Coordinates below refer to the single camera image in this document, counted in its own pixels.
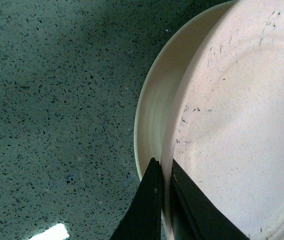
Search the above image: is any cream plate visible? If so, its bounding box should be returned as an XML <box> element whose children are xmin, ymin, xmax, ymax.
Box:
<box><xmin>134</xmin><ymin>0</ymin><xmax>234</xmax><ymax>179</ymax></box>

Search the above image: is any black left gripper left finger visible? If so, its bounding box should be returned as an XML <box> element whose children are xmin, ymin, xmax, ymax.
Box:
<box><xmin>111</xmin><ymin>158</ymin><xmax>162</xmax><ymax>240</ymax></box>

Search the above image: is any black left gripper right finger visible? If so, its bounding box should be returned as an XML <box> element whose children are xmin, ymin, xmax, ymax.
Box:
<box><xmin>170</xmin><ymin>161</ymin><xmax>248</xmax><ymax>240</ymax></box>

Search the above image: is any pink plate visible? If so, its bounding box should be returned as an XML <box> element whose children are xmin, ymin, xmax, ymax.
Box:
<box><xmin>161</xmin><ymin>0</ymin><xmax>284</xmax><ymax>240</ymax></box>

